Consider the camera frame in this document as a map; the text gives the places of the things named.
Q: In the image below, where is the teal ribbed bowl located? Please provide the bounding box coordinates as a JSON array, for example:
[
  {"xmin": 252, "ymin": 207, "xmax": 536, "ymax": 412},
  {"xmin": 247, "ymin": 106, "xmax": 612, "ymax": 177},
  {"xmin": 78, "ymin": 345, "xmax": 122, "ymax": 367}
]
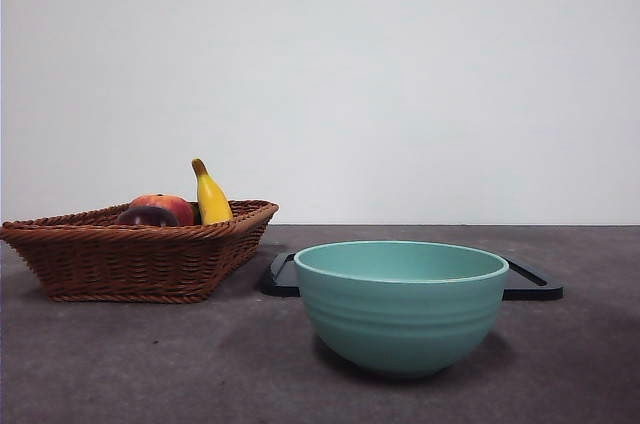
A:
[{"xmin": 293, "ymin": 240, "xmax": 511, "ymax": 378}]

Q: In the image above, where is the red orange peach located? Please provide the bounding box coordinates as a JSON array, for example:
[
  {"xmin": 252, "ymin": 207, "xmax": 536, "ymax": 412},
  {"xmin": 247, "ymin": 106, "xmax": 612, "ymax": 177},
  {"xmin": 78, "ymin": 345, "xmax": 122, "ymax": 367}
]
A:
[{"xmin": 129, "ymin": 193, "xmax": 195, "ymax": 227}]

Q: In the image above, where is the black rectangular tray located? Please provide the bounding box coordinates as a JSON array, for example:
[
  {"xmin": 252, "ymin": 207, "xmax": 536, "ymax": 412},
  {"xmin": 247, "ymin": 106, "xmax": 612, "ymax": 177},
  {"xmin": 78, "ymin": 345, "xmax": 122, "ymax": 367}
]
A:
[{"xmin": 259, "ymin": 252, "xmax": 565, "ymax": 301}]

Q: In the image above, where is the brown wicker basket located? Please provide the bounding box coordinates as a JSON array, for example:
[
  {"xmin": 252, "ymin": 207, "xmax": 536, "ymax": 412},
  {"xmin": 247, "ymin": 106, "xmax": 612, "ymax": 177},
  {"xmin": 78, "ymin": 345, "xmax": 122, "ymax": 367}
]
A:
[{"xmin": 0, "ymin": 199, "xmax": 280, "ymax": 304}]

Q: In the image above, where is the dark red plum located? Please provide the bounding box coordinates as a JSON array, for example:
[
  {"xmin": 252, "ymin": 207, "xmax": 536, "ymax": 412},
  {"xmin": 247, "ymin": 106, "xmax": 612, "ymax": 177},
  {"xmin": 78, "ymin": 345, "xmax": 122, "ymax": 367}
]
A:
[{"xmin": 116, "ymin": 206, "xmax": 180, "ymax": 227}]

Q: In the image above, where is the yellow banana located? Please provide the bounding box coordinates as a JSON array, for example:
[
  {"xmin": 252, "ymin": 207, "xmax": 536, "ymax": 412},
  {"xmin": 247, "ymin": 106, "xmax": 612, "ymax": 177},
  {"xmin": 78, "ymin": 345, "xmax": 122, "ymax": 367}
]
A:
[{"xmin": 191, "ymin": 158, "xmax": 235, "ymax": 226}]

